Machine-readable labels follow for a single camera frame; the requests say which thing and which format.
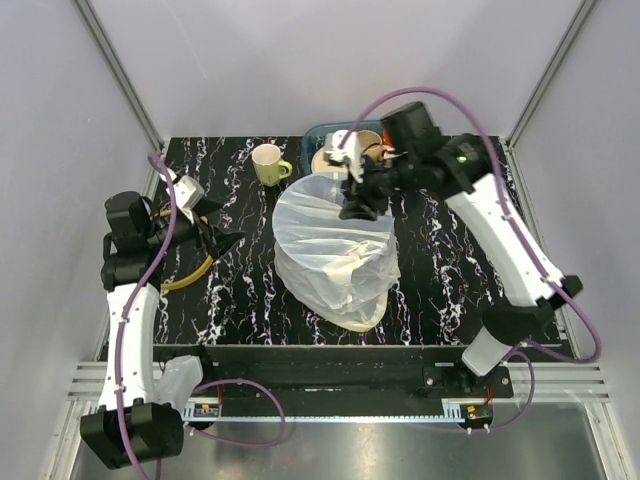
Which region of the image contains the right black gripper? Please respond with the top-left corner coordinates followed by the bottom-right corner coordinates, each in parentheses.
top-left (339, 150), bottom-right (418, 222)

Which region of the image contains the yellow bin rim ring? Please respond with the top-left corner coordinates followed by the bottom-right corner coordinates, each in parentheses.
top-left (158, 209), bottom-right (214, 292)

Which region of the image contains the cream translucent trash bag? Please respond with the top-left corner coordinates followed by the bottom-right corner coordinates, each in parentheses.
top-left (272, 172), bottom-right (400, 333)

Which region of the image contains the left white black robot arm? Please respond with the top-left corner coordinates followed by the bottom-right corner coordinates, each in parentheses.
top-left (80, 191), bottom-right (244, 470)

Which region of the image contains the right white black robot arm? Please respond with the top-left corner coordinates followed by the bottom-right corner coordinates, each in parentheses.
top-left (329, 102), bottom-right (583, 397)

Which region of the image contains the beige brown ceramic mug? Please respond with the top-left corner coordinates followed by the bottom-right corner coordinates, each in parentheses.
top-left (357, 130), bottom-right (385, 161)

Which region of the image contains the cream pink floral plate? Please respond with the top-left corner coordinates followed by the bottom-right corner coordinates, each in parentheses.
top-left (311, 150), bottom-right (348, 174)

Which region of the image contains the orange cup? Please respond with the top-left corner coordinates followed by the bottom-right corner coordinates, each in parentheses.
top-left (382, 129), bottom-right (392, 146)

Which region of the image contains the teal plastic basket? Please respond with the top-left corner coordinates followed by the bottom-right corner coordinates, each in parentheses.
top-left (300, 120), bottom-right (383, 174)

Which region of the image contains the yellow green ceramic mug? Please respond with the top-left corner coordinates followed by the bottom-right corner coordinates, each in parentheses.
top-left (251, 144), bottom-right (293, 187)

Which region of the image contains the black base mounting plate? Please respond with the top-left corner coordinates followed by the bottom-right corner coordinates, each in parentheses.
top-left (153, 345), bottom-right (514, 400)

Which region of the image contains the left connector box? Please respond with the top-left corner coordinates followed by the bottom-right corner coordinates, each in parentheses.
top-left (193, 403), bottom-right (220, 421)

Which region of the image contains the connector box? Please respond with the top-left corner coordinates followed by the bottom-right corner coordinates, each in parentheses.
top-left (461, 403), bottom-right (494, 430)
top-left (193, 403), bottom-right (220, 421)

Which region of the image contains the right connector box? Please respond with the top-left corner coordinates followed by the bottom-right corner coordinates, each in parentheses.
top-left (461, 403), bottom-right (494, 430)

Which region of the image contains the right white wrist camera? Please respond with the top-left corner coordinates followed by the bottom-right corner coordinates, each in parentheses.
top-left (322, 130), bottom-right (364, 183)

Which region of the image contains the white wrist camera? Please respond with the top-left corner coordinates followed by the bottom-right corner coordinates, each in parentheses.
top-left (322, 130), bottom-right (364, 183)
top-left (160, 170), bottom-right (204, 224)

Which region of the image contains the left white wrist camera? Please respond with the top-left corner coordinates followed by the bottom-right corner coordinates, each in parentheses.
top-left (160, 170), bottom-right (204, 224)

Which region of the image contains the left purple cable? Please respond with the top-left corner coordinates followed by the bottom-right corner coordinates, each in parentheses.
top-left (114, 152), bottom-right (287, 480)

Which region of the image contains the purple cable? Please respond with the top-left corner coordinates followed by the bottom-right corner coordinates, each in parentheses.
top-left (114, 152), bottom-right (287, 480)
top-left (339, 87), bottom-right (603, 434)

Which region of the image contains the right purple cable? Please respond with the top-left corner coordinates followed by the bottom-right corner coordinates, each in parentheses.
top-left (339, 87), bottom-right (603, 434)

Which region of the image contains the perforated cable duct strip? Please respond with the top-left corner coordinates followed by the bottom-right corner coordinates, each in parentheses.
top-left (181, 402), bottom-right (463, 424)

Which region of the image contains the aluminium frame rail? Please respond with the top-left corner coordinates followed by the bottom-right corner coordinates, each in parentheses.
top-left (67, 358), bottom-right (609, 402)

